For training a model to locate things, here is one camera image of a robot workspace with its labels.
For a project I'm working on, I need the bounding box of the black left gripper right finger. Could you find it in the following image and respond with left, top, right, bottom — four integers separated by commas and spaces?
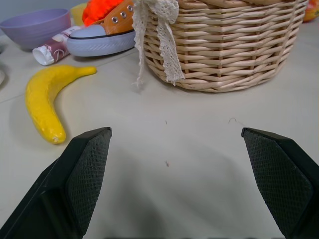
241, 127, 319, 239

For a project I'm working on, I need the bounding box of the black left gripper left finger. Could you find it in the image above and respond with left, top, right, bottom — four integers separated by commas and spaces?
0, 126, 113, 239

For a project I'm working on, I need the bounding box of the wicker basket with lace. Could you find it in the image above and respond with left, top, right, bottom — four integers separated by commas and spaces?
139, 0, 310, 93

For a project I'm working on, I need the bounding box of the yellow banana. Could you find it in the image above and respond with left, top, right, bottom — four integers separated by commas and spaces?
25, 64, 97, 145

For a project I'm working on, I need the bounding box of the pink tube with white cap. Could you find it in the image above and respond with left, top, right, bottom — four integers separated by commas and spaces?
32, 25, 82, 66

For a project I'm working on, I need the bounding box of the orange canvas sneaker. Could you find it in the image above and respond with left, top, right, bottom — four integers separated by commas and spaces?
66, 0, 137, 57

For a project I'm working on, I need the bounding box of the purple plastic bowl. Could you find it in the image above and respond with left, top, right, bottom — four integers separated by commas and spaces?
0, 8, 72, 52

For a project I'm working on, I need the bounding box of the yellow cup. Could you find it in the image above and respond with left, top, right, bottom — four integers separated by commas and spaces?
70, 3, 88, 26

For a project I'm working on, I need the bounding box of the orange fluffy item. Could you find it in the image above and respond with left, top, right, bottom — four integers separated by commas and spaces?
82, 0, 125, 27

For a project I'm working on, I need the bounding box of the white lace ribbon bow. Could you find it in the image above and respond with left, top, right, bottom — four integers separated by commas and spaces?
131, 0, 185, 90

